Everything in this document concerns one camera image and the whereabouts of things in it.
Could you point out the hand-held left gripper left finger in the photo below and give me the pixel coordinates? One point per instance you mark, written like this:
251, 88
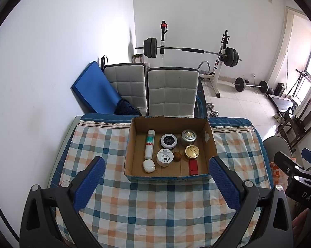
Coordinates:
92, 183

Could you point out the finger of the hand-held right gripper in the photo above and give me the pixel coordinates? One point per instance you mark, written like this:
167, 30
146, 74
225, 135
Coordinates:
310, 157
287, 166

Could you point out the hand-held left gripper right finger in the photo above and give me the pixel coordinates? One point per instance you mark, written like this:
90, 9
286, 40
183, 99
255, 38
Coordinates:
223, 183

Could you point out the small red box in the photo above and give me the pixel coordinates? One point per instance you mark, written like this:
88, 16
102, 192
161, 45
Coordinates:
193, 167

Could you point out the gold round tin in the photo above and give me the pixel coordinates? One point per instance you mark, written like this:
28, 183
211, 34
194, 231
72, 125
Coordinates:
192, 152

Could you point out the brown walnut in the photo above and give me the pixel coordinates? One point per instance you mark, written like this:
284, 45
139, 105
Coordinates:
177, 156

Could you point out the silver round tin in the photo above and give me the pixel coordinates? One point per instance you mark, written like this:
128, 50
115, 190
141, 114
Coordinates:
189, 137

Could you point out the white oval case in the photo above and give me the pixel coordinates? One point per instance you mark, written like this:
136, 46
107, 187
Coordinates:
148, 165

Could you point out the white round jar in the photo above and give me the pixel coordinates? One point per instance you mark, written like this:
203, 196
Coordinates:
165, 157

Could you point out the cardboard box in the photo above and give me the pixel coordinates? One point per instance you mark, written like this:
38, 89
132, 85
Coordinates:
140, 134

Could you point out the white tube with teal label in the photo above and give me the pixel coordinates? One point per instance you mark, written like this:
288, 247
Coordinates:
149, 144

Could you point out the black-lidded round jar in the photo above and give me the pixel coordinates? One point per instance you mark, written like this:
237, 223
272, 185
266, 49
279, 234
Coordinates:
169, 140

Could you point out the person's right hand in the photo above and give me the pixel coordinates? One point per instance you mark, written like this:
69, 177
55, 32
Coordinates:
301, 223

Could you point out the orange patterned cloth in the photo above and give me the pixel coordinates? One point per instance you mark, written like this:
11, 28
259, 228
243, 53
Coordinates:
276, 171

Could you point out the grey chair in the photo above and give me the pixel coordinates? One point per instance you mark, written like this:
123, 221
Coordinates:
276, 144

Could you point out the dark wooden chair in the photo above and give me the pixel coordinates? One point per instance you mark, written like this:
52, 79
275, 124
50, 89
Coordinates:
310, 113
289, 126

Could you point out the pair of white shoes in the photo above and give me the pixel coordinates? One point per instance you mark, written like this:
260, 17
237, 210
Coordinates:
279, 117

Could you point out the plaid blue-bordered tablecloth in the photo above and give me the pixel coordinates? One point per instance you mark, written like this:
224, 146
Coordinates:
145, 211

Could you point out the small black appliance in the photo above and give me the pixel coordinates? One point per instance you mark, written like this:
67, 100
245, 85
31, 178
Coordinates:
280, 89

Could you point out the chrome dumbbell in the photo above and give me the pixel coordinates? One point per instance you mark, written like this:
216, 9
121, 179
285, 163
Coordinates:
213, 109

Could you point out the black tripod stand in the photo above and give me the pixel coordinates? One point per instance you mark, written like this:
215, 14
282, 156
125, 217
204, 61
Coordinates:
298, 82

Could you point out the dark blue bag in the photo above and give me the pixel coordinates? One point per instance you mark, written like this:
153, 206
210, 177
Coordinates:
127, 107

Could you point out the short barbell with black plates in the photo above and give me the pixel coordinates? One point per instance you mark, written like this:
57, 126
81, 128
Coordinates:
240, 84

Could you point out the blue foam mat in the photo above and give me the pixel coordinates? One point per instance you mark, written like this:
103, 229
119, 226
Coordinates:
96, 87

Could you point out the white barbell rack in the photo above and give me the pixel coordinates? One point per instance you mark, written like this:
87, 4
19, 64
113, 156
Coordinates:
218, 82

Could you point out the white padded chair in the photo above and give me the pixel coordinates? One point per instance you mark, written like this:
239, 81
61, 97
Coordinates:
124, 87
170, 93

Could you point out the small brown stool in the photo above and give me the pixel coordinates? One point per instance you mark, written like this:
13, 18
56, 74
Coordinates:
138, 58

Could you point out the long barbell with black plates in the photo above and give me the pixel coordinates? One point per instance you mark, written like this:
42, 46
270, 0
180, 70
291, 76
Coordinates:
150, 47

